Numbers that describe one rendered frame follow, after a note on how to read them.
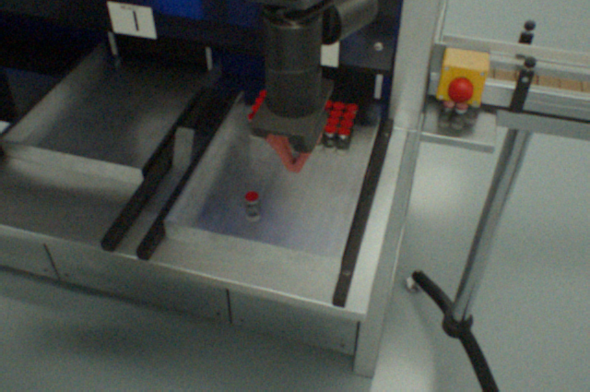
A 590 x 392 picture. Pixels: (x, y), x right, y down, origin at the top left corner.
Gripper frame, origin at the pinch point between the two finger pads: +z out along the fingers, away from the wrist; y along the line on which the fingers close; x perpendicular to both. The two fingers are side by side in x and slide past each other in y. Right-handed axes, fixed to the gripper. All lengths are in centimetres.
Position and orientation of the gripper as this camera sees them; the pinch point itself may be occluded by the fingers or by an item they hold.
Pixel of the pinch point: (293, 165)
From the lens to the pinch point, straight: 68.9
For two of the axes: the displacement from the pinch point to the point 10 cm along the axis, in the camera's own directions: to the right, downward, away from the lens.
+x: -9.6, -1.9, 2.1
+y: 2.9, -6.5, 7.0
